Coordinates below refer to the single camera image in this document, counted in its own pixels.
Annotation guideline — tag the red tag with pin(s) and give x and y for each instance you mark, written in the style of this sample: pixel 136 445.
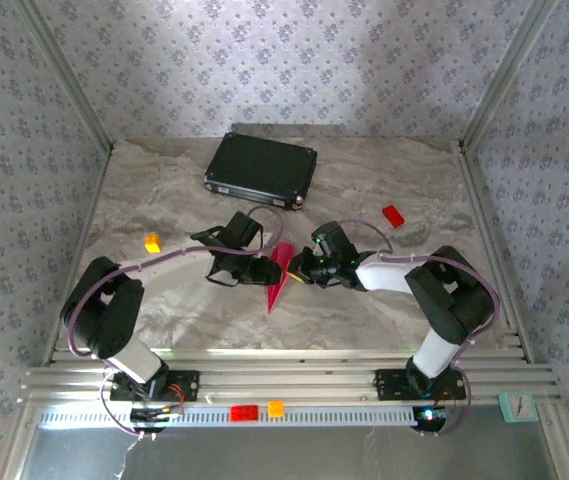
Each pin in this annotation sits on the red tag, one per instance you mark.
pixel 244 413

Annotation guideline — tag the aluminium upright post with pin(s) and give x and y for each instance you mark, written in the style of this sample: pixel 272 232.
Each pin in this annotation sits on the aluminium upright post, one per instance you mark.
pixel 509 70
pixel 64 75

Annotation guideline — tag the metal sheet panel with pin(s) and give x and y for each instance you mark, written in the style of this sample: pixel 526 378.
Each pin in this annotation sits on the metal sheet panel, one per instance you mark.
pixel 289 455

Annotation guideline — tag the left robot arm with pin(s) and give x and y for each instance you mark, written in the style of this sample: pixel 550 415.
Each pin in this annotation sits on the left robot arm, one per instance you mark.
pixel 104 310

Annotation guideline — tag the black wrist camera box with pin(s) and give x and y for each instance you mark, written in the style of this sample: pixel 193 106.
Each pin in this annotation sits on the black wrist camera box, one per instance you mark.
pixel 334 240
pixel 243 229

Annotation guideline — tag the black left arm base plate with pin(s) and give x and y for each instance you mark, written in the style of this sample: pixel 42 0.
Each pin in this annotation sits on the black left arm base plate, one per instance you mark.
pixel 186 385

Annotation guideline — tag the black hard case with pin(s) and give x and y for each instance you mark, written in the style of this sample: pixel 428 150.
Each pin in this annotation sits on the black hard case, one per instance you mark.
pixel 259 165

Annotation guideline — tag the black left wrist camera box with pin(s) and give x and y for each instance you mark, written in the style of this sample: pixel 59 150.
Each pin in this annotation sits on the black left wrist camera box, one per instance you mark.
pixel 243 229

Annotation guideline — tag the orange tag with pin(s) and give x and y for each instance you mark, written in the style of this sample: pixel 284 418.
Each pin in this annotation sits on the orange tag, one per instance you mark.
pixel 276 409

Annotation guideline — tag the red toy brick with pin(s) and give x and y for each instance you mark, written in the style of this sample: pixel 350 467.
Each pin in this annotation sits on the red toy brick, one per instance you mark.
pixel 394 216

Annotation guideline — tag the teal small clock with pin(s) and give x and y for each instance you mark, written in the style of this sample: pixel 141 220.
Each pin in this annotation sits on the teal small clock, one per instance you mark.
pixel 518 408

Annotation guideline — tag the pink cloth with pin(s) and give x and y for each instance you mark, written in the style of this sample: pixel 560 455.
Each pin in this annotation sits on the pink cloth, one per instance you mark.
pixel 280 260

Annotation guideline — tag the right controller board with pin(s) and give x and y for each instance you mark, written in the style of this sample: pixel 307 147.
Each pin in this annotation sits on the right controller board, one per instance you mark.
pixel 431 417

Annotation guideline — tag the aluminium frame beam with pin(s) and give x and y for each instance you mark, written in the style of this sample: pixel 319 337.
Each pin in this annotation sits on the aluminium frame beam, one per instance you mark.
pixel 289 375

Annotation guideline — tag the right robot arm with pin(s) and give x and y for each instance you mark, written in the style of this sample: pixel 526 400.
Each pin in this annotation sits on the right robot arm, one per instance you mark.
pixel 449 295

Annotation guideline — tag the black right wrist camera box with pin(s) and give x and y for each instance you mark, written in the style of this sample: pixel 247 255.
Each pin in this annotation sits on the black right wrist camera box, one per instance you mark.
pixel 334 240

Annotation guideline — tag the orange yellow toy brick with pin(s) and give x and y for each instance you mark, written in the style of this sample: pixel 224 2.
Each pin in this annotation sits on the orange yellow toy brick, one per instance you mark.
pixel 153 244

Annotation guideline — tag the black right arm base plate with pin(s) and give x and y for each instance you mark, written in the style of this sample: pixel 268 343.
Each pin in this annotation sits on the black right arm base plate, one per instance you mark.
pixel 389 385

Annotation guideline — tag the aluminium side rail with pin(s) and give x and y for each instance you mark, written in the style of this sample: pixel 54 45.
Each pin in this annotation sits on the aluminium side rail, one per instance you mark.
pixel 499 230
pixel 76 225

